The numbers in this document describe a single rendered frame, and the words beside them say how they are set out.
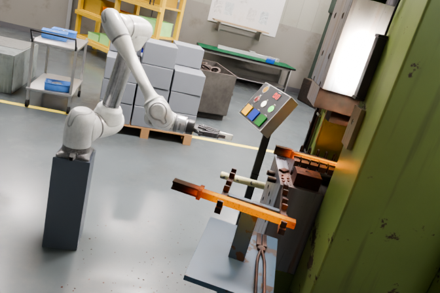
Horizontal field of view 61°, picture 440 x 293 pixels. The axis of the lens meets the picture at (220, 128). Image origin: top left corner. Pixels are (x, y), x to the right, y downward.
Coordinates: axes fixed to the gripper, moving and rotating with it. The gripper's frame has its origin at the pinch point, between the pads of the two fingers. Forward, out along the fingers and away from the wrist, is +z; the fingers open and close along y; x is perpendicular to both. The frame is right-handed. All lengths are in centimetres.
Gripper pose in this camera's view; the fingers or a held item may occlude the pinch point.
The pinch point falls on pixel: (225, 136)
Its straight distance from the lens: 186.4
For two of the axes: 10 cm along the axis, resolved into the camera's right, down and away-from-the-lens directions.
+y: -0.7, 2.9, -9.5
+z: 9.7, 2.5, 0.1
